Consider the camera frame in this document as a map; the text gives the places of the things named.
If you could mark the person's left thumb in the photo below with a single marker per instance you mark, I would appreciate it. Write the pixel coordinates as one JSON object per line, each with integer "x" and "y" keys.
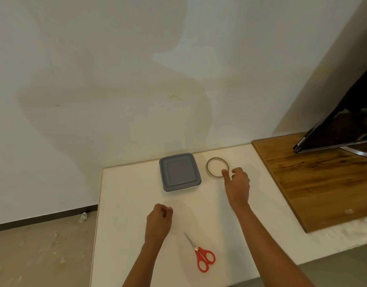
{"x": 169, "y": 212}

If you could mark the brown wooden board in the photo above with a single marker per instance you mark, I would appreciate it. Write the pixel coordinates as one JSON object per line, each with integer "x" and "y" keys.
{"x": 315, "y": 179}

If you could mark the person's left hand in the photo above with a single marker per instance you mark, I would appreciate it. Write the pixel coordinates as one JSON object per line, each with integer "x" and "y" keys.
{"x": 158, "y": 222}

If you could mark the person's right hand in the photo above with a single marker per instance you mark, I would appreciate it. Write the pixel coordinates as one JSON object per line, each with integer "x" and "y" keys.
{"x": 238, "y": 188}

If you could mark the person's left forearm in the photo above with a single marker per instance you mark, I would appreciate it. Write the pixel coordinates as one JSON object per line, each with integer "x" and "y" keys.
{"x": 140, "y": 266}

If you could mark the grey square container lid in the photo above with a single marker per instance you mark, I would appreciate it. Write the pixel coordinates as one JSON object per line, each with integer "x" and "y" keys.
{"x": 180, "y": 172}

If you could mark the person's right forearm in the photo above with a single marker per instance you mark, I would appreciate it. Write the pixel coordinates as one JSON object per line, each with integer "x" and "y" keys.
{"x": 268, "y": 248}

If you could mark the crumpled white paper scrap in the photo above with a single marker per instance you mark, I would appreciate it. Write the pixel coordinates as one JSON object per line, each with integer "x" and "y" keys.
{"x": 83, "y": 217}

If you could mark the black monitor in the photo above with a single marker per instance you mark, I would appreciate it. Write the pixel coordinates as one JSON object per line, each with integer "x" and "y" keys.
{"x": 345, "y": 122}

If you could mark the clear tape roll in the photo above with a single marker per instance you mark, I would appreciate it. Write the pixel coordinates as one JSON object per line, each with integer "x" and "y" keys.
{"x": 209, "y": 170}

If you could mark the person's right thumb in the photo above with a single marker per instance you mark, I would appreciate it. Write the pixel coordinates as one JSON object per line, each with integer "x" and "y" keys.
{"x": 225, "y": 176}

